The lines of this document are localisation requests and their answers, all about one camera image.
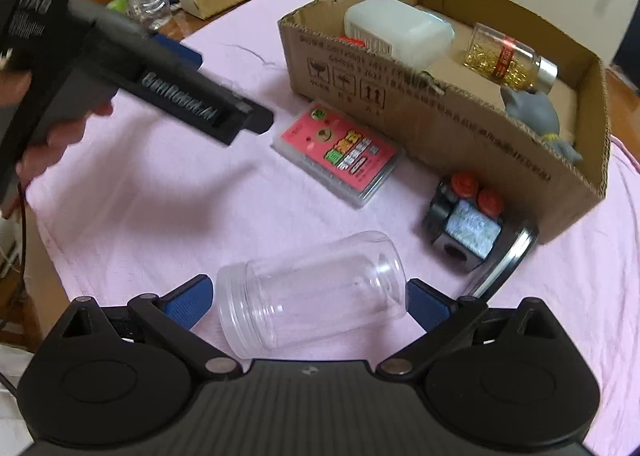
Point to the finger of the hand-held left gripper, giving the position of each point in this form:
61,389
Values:
247,118
177,50

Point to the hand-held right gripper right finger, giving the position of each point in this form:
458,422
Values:
427,305

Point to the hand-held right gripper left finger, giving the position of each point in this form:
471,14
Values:
187,302

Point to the clear plastic jar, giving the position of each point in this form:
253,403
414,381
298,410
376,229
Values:
300,296

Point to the red toy robot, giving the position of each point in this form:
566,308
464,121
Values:
351,41

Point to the white translucent plastic container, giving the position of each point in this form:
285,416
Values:
400,31

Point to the cardboard box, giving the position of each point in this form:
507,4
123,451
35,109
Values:
450,126

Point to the grey shark toy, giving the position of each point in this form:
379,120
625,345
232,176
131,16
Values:
530,116

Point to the golden capsule bottle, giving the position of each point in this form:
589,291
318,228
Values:
500,56

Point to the person's left hand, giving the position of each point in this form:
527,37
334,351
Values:
50,151

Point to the black cube toy red knobs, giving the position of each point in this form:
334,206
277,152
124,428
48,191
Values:
470,231

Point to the pink card box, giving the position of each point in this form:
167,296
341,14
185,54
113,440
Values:
335,146

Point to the pink cloth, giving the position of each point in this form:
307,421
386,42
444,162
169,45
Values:
150,196

